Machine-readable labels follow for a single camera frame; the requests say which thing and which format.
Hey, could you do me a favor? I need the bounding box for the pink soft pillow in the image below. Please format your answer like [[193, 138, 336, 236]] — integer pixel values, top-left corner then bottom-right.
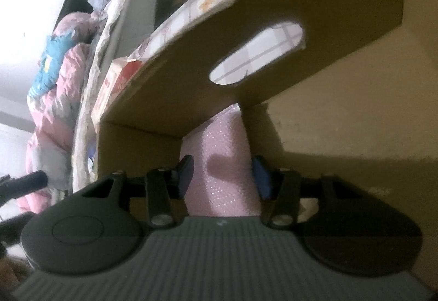
[[180, 104, 261, 217]]

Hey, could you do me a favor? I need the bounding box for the white fluffy blanket edge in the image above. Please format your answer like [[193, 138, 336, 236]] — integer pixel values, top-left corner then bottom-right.
[[71, 0, 130, 192]]

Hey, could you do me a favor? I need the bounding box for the red tissue pack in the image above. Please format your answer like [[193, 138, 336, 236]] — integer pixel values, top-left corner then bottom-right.
[[91, 57, 143, 134]]

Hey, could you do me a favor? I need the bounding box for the pink quilted blanket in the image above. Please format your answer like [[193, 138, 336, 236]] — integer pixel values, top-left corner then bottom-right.
[[17, 12, 101, 213]]

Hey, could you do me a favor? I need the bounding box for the checkered floral bed sheet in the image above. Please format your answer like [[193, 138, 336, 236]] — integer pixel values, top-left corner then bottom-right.
[[129, 0, 305, 86]]

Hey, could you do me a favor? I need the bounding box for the blue patterned pillow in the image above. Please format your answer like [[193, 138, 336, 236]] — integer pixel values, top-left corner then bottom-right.
[[27, 30, 78, 99]]

